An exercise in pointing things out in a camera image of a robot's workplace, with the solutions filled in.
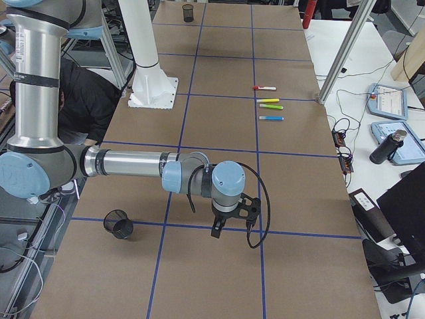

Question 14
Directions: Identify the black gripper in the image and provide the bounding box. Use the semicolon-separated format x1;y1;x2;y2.
211;206;238;238

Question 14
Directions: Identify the blue highlighter pen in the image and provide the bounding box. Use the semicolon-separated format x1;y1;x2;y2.
258;116;284;121

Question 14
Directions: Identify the red white whiteboard marker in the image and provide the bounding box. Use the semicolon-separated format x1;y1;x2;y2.
252;86;277;91

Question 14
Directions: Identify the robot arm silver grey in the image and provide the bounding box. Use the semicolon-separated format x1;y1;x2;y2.
1;1;257;237

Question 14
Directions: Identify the black mesh cup near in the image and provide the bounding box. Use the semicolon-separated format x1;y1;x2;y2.
103;209;133;239

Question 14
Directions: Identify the black mesh cup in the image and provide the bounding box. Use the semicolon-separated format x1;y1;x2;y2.
103;209;133;239
182;3;194;23

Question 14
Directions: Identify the green highlighter pen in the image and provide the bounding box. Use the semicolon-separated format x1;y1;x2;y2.
259;104;284;110

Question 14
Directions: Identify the yellow highlighter pen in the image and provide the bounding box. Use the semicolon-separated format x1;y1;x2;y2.
256;98;280;103

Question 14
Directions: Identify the small orange black adapter box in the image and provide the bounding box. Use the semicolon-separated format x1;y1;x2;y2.
331;130;346;148

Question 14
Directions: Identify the black power brick labelled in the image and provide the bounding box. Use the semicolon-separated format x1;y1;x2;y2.
349;188;401;246

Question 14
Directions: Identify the dark water bottle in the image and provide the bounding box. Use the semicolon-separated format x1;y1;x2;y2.
369;130;407;164

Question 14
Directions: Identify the person in black jacket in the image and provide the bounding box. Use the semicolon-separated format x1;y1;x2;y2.
9;58;121;146

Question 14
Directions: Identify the black laptop monitor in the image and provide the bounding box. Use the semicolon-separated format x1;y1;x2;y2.
377;163;424;261

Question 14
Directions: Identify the blue teach pendant far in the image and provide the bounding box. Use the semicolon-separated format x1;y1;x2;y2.
367;83;408;120

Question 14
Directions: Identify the blue teach pendant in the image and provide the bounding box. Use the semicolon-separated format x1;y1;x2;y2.
367;83;408;120
369;120;424;165

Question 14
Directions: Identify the blue teach pendant near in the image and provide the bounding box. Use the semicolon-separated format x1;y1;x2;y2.
369;120;424;165

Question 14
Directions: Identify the black mesh cup far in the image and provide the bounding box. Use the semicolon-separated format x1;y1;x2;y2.
182;3;194;23

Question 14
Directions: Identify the red fire extinguisher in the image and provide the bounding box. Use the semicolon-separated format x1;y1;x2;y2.
302;0;317;30

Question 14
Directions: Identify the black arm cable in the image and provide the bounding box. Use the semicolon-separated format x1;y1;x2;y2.
185;161;272;250

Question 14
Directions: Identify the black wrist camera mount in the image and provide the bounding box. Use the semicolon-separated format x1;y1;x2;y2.
236;193;261;225

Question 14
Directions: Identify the white pedestal column base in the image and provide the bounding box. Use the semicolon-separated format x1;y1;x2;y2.
119;0;179;110

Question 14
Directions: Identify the aluminium frame post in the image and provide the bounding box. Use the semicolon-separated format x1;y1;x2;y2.
317;0;376;105

